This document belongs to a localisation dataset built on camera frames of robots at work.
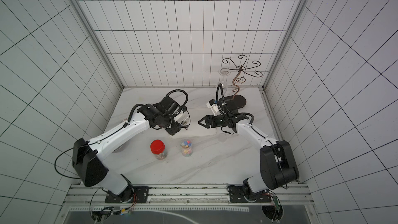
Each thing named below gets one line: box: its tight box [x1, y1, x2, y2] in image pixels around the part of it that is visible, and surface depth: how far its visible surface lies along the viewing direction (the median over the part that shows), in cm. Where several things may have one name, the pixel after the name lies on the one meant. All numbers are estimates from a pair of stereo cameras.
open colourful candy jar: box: [180, 138, 193, 158], surface depth 83 cm
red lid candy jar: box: [150, 138, 167, 161], surface depth 79 cm
